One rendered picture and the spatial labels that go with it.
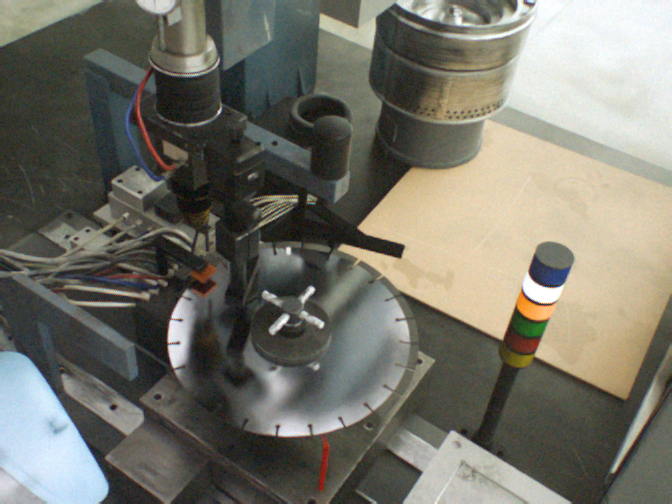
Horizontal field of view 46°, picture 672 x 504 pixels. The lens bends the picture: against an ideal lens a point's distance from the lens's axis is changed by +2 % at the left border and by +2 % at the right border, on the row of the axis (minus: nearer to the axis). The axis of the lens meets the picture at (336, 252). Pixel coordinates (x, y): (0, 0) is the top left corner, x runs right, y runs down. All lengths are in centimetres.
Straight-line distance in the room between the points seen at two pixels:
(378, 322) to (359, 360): 7
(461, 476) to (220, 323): 38
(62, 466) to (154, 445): 64
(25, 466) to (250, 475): 60
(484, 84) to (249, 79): 46
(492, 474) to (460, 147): 82
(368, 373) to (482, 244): 57
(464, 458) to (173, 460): 39
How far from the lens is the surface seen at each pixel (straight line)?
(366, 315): 111
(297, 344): 105
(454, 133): 165
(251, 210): 84
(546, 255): 95
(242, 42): 108
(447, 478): 104
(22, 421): 50
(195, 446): 112
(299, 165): 119
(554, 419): 132
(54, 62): 201
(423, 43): 150
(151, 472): 112
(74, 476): 51
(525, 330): 102
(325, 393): 102
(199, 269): 112
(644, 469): 56
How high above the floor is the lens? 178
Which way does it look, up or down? 44 degrees down
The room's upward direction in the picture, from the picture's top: 6 degrees clockwise
